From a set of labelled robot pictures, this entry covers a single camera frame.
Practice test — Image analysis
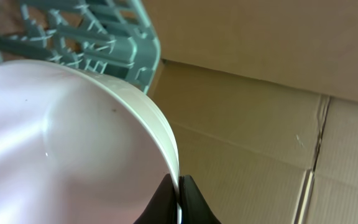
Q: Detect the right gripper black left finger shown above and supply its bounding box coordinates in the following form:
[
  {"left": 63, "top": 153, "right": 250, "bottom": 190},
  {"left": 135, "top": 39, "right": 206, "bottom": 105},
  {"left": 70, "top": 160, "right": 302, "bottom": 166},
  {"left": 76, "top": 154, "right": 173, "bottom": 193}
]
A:
[{"left": 134, "top": 174, "right": 177, "bottom": 224}]

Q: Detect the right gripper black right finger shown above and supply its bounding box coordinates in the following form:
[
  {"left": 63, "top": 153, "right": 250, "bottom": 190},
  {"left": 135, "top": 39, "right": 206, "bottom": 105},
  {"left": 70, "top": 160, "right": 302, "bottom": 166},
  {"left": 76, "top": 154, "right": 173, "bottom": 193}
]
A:
[{"left": 179, "top": 175, "right": 221, "bottom": 224}]

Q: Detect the pink food bowl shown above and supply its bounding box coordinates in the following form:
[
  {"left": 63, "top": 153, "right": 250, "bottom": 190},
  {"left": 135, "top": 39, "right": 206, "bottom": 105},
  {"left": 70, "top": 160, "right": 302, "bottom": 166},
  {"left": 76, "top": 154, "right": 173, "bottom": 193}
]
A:
[{"left": 0, "top": 60, "right": 179, "bottom": 223}]

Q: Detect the grey dishwasher rack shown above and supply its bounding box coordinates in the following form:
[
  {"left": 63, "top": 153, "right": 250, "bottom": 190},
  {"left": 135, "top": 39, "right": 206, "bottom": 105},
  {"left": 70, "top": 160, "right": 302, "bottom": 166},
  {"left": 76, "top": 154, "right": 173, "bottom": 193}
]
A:
[{"left": 0, "top": 0, "right": 161, "bottom": 93}]

